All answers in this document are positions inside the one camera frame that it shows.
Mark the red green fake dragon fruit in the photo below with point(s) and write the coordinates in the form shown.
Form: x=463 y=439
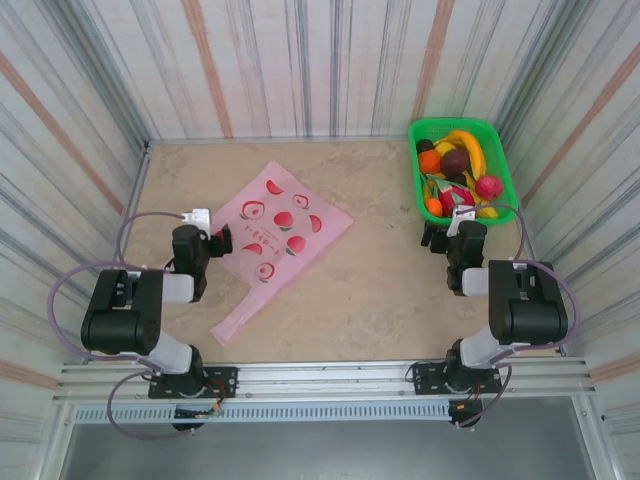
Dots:
x=457 y=197

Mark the pink printed plastic bag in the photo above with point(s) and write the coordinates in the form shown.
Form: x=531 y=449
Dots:
x=280 y=220

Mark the red fake apple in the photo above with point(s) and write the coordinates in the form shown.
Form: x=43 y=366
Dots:
x=489 y=187

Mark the dark maroon wrinkled fake fruit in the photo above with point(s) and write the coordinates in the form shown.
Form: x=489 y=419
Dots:
x=456 y=161

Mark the green plastic basket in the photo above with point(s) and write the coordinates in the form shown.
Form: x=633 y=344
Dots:
x=500 y=150

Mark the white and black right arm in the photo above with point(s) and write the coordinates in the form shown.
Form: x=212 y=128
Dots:
x=525 y=310

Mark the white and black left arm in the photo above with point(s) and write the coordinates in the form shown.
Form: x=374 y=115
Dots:
x=120 y=320

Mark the small fake orange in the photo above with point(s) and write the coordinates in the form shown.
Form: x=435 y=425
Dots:
x=433 y=207

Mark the plump yellow fake fruit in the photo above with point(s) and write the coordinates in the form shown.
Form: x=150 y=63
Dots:
x=487 y=212

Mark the long yellow fake banana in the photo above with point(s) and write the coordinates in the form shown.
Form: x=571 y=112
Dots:
x=471 y=181

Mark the large fake orange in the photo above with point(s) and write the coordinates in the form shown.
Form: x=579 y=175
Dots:
x=430 y=161

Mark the yellow wrinkled round fake fruit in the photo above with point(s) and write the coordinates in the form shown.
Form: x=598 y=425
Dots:
x=442 y=148

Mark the small black fake fruit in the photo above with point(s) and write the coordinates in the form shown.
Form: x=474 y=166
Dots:
x=425 y=146

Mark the yellow fake banana bunch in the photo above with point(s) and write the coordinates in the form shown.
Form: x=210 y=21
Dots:
x=472 y=147

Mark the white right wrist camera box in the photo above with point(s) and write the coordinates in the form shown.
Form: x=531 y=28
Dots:
x=461 y=220

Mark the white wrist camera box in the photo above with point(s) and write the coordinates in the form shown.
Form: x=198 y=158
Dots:
x=197 y=218
x=461 y=220

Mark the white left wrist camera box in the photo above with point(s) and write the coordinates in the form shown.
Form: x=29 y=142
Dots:
x=197 y=218

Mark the aluminium enclosure frame bar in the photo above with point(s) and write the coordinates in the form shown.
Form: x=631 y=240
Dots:
x=300 y=140
x=135 y=190
x=529 y=245

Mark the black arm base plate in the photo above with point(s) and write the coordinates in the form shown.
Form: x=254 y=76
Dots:
x=425 y=377
x=225 y=380

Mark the aluminium mounting rail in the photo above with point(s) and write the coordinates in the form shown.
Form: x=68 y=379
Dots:
x=325 y=380

